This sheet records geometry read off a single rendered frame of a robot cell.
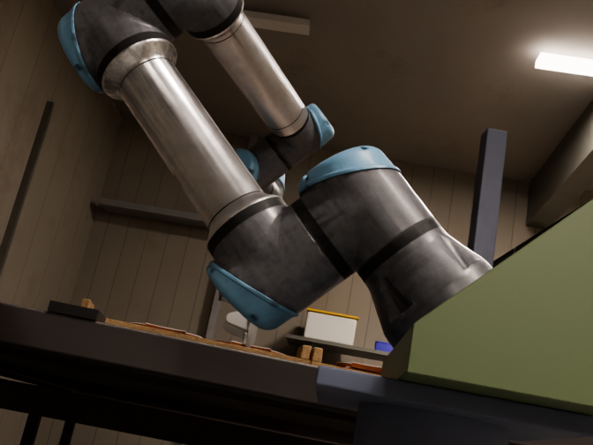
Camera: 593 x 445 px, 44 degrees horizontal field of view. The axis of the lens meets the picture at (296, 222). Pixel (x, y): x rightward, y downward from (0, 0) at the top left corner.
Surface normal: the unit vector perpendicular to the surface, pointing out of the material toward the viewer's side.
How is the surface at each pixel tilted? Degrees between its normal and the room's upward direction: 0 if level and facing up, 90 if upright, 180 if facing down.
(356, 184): 95
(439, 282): 79
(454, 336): 90
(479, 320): 90
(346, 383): 90
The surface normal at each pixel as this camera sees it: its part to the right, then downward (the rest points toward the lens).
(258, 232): -0.05, -0.31
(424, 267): -0.28, -0.46
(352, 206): -0.18, -0.13
